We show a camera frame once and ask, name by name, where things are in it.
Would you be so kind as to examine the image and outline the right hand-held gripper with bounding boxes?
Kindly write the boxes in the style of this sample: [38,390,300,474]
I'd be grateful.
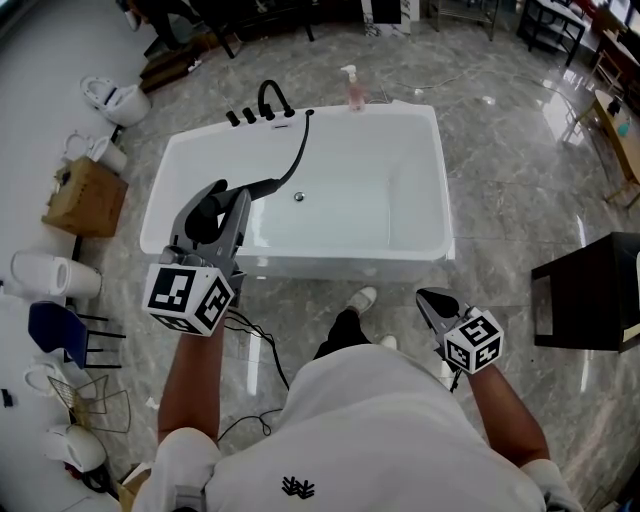
[415,286,506,376]

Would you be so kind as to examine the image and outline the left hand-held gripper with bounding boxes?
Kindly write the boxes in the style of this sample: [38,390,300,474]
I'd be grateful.
[142,179,253,337]

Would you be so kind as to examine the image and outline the black handheld shower head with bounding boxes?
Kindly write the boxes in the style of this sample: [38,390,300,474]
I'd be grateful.
[184,177,286,247]

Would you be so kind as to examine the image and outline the white bathtub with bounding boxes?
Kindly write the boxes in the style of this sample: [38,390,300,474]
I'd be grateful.
[139,99,457,282]

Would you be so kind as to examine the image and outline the person's right forearm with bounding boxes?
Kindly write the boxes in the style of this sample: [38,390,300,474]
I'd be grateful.
[466,361,552,469]

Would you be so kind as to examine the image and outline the person's left forearm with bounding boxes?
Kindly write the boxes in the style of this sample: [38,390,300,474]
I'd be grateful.
[156,308,232,447]

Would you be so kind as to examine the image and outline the person's black trouser leg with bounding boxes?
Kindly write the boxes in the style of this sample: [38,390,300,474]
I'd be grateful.
[313,308,372,361]

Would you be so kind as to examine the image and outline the brown cardboard box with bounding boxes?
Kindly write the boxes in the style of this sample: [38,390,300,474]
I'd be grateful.
[41,155,130,239]

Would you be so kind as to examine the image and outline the person's white shirt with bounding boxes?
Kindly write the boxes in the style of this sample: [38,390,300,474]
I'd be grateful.
[131,343,587,512]

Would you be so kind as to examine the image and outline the brown wooden boards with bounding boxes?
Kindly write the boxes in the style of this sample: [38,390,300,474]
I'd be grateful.
[138,42,204,95]

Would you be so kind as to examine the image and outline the black square side table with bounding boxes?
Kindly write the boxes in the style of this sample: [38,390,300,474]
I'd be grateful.
[530,230,640,355]

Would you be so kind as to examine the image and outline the blue chair with black legs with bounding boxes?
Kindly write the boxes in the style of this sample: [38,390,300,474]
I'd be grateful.
[27,300,127,371]

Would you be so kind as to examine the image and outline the pink pump soap bottle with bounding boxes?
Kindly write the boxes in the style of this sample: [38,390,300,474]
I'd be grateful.
[340,65,369,114]

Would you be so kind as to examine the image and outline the wooden oval table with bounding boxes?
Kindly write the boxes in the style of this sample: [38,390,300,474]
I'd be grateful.
[573,89,640,207]

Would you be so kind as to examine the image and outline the marble sample panel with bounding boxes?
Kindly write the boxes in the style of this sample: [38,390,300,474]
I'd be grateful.
[360,0,413,39]

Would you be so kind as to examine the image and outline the wooden chair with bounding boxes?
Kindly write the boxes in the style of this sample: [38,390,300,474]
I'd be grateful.
[588,28,640,104]

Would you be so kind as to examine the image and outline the black shower hose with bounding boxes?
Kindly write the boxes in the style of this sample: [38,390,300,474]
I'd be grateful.
[276,111,313,190]

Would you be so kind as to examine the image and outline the black cable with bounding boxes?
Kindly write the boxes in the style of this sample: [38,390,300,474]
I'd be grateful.
[216,307,292,444]

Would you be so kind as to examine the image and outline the gold wire rack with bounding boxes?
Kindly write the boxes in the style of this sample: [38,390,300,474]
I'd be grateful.
[46,373,133,435]

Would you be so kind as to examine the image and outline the metal frame rack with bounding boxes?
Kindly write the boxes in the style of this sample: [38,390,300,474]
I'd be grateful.
[427,0,502,43]

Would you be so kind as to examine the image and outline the black metal frame table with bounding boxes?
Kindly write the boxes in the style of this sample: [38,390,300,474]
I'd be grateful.
[516,0,587,68]

